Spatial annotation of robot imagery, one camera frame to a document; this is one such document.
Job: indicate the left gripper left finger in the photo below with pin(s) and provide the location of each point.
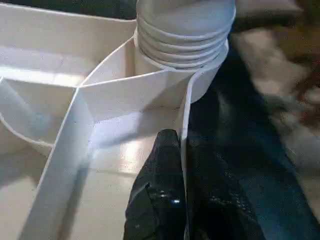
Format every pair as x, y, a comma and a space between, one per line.
157, 195

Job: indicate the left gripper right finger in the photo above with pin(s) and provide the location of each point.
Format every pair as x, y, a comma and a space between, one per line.
215, 205

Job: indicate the white plastic table top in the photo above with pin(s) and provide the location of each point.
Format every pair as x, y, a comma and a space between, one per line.
50, 100

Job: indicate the white plastic table leg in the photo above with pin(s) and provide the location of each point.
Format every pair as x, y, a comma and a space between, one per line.
185, 30

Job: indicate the black work mat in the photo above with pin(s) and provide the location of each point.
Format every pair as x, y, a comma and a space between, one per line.
250, 150

